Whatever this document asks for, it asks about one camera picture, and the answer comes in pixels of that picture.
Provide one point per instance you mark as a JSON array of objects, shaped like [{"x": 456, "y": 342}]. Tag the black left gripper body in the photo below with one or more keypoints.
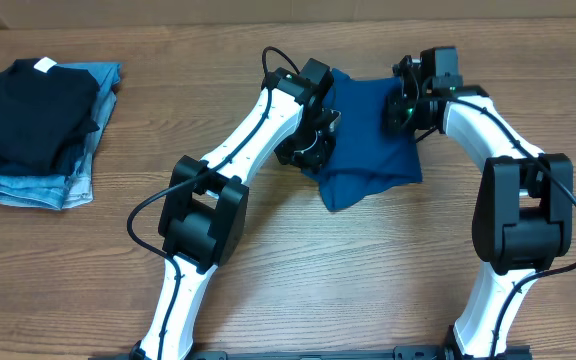
[{"x": 307, "y": 151}]

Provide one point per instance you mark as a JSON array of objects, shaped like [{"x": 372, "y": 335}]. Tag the folded light blue jeans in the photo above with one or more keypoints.
[{"x": 58, "y": 192}]

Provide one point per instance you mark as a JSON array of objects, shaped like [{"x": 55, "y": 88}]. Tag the folded dark blue garment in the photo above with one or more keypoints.
[{"x": 63, "y": 163}]

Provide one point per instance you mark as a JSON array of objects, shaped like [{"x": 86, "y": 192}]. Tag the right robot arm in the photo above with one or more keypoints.
[{"x": 522, "y": 219}]

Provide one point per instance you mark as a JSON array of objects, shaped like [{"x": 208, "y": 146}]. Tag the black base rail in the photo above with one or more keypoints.
[{"x": 398, "y": 353}]

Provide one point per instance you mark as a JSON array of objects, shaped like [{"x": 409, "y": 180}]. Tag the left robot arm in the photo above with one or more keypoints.
[{"x": 205, "y": 204}]

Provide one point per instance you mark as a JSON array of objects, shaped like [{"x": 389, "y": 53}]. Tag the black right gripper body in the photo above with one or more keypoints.
[{"x": 398, "y": 112}]

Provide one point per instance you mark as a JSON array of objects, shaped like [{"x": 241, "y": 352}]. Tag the blue polo shirt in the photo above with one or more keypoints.
[{"x": 366, "y": 160}]

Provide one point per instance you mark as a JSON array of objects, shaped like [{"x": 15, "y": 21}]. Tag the folded black shirt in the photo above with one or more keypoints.
[{"x": 38, "y": 109}]

